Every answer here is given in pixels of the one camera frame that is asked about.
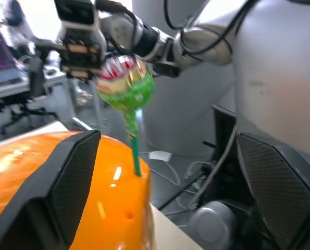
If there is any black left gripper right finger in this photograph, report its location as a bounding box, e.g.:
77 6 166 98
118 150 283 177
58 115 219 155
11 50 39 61
236 132 310 250

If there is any white power adapter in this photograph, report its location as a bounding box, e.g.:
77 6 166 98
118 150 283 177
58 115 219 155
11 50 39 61
148 151 172 161

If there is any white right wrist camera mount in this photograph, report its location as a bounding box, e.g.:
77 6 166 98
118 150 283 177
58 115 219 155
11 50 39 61
54 0 108 53

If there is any grey hanging cable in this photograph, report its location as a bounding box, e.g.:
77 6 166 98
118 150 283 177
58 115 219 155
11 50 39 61
190 126 238 208

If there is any green lollipop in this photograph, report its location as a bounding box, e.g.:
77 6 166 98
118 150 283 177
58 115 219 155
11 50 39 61
95 55 156 178

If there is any grey round robot joint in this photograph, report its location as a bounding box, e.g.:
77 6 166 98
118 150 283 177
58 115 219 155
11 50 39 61
188 199 239 250

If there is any black office chair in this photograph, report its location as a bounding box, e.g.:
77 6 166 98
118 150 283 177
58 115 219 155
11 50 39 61
0 48 59 135

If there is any grey office desk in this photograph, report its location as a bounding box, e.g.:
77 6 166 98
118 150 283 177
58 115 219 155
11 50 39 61
0 65 76 123

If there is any person in white top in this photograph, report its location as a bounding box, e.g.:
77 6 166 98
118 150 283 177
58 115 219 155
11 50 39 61
0 0 37 51

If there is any white floor cable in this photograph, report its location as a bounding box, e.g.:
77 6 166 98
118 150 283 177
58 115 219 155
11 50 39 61
149 159 182 186

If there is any silver robot torso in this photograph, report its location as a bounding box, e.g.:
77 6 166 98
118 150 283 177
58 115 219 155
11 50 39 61
196 0 310 158

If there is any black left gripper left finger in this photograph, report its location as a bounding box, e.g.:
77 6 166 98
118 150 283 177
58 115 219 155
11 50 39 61
0 129 102 250

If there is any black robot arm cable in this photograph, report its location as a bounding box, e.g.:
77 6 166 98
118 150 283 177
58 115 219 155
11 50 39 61
163 0 190 31

